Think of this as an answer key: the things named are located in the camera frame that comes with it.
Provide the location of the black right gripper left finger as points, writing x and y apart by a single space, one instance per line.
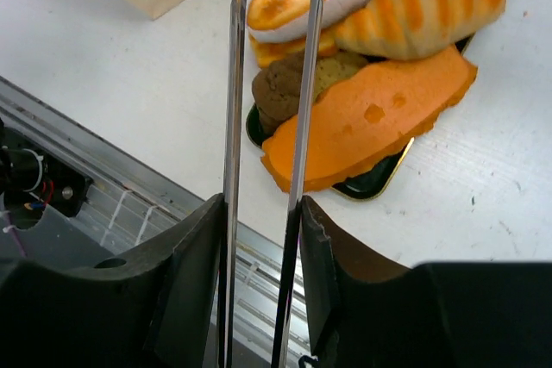
148 307

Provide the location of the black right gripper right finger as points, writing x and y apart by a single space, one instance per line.
365 310

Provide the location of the brown chocolate croissant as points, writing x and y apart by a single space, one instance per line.
276 91

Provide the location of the golden croissant front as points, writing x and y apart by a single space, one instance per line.
413 29

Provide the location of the metal tongs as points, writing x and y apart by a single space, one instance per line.
231 175

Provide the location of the large orange flat bread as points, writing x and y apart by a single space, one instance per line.
359 121

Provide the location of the yellow-green bread slice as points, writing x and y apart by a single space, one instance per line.
333 69

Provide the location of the aluminium frame rail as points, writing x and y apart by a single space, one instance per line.
128 202

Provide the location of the left black motor mount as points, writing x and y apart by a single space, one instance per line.
33 180

